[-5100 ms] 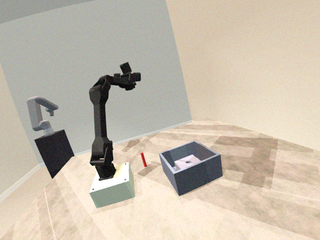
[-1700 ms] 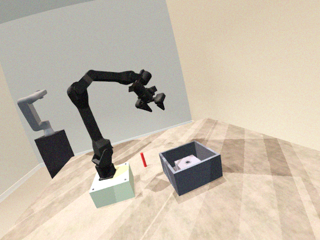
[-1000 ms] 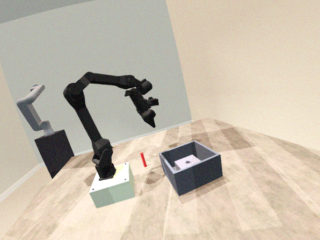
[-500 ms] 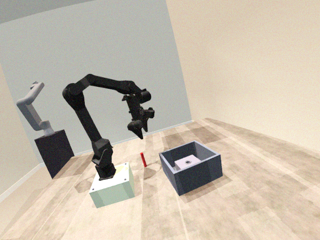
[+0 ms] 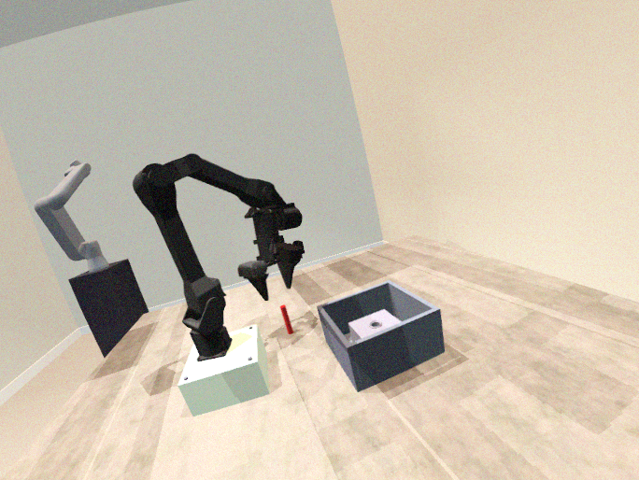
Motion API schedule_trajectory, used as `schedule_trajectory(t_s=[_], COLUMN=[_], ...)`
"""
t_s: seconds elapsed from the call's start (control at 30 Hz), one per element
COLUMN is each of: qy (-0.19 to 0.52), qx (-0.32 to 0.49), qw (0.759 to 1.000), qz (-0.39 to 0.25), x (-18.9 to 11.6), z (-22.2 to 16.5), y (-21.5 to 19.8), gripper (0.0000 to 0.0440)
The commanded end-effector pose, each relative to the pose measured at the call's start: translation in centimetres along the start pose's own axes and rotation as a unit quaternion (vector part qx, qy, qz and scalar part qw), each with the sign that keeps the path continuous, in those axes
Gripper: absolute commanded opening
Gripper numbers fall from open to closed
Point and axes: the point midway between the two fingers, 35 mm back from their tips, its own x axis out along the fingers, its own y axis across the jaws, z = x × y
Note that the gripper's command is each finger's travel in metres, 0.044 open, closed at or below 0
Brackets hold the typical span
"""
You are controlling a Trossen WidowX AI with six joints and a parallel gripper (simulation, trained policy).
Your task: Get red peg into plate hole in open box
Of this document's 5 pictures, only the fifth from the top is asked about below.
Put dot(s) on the red peg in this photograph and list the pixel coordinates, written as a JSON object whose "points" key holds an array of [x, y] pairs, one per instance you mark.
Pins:
{"points": [[287, 320]]}

